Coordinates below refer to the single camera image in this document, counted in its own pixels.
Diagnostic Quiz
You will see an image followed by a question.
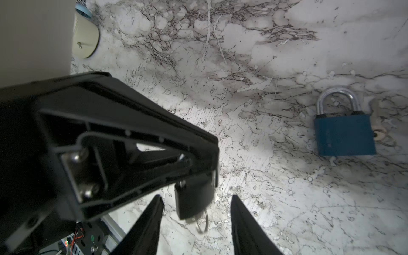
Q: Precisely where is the blue padlock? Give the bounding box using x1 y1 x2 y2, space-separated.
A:
314 87 388 157

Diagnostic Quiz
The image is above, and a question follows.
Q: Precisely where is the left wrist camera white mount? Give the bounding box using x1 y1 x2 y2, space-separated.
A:
1 1 75 88

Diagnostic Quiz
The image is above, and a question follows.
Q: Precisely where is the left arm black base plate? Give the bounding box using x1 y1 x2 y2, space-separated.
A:
64 220 109 255

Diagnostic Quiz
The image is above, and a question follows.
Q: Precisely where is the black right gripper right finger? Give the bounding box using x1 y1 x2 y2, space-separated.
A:
231 195 283 255

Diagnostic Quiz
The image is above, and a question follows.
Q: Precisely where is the small black padlock front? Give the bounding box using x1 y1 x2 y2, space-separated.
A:
174 172 217 234

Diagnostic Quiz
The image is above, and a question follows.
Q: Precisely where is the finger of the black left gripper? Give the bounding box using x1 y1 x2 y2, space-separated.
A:
1 72 220 249

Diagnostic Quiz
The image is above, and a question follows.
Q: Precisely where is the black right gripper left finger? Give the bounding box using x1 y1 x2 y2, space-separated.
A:
111 195 164 255

